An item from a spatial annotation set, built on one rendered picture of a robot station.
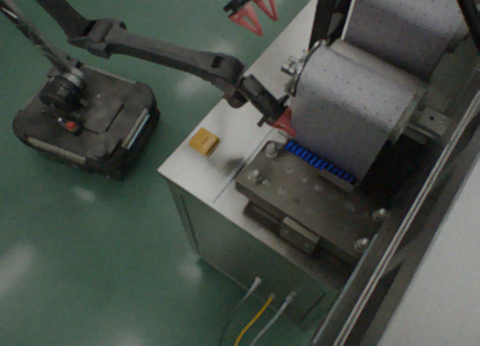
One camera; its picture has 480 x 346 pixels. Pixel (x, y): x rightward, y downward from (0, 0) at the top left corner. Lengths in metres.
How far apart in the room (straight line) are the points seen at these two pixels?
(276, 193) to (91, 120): 1.37
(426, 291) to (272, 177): 0.76
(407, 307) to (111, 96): 2.10
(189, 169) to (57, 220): 1.20
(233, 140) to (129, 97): 1.10
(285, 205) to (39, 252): 1.53
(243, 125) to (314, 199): 0.39
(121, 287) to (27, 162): 0.90
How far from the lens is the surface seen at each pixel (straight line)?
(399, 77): 1.11
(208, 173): 1.28
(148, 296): 2.11
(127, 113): 2.27
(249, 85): 1.10
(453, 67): 1.67
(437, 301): 0.42
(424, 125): 0.97
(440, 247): 0.44
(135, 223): 2.23
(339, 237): 1.08
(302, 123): 1.10
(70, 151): 2.23
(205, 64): 1.10
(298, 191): 1.11
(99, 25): 1.28
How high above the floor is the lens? 2.03
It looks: 63 degrees down
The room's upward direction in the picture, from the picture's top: straight up
